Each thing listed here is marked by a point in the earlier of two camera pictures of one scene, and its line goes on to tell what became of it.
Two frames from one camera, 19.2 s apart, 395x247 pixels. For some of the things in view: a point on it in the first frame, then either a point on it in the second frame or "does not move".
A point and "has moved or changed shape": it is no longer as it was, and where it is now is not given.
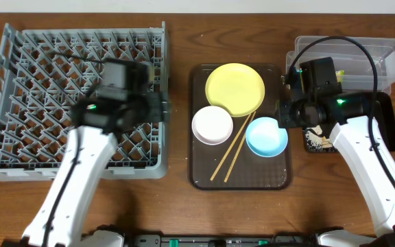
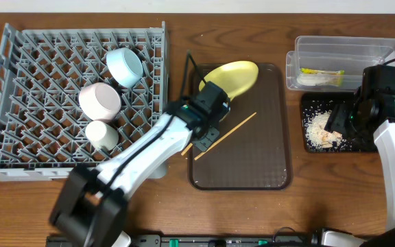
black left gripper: [163, 107] to [206, 138]
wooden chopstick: [230, 148] to [187, 149]
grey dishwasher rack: [40, 73] does not move
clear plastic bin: [362, 64] does not move
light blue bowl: [265, 138] has moved or changed shape
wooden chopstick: [240, 147] to [223, 137]
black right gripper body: [284, 114] to [336, 121]
